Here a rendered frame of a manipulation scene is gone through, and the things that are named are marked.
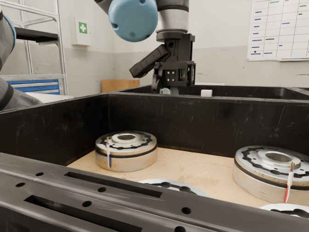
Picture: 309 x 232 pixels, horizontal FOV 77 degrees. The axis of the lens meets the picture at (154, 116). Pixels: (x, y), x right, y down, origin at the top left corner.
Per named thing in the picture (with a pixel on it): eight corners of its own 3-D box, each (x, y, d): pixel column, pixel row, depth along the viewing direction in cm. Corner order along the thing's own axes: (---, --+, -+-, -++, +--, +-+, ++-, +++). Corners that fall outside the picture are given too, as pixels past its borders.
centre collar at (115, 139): (105, 143, 32) (105, 139, 31) (121, 134, 36) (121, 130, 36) (133, 147, 30) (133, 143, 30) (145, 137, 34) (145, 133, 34)
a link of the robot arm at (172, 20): (149, 12, 42) (164, 20, 49) (149, 34, 43) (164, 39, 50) (182, 7, 39) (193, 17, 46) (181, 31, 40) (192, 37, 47)
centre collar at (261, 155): (259, 166, 24) (260, 161, 24) (254, 151, 28) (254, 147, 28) (307, 173, 22) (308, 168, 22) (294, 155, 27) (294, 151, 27)
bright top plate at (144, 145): (82, 149, 30) (81, 146, 30) (116, 131, 39) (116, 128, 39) (141, 159, 27) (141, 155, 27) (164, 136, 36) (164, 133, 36)
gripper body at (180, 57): (185, 89, 42) (187, 30, 39) (150, 88, 46) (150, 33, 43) (195, 87, 49) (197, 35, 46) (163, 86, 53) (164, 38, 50)
